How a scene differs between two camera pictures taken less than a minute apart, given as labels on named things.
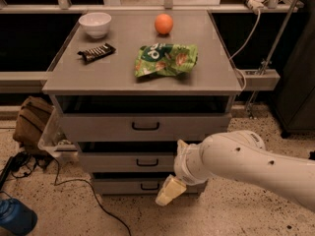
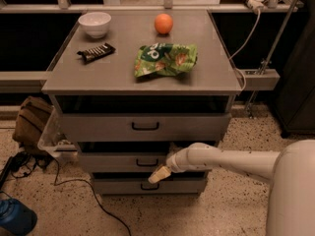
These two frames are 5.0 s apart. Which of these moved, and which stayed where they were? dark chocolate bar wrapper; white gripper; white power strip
Moved: white gripper
Stayed: white power strip; dark chocolate bar wrapper
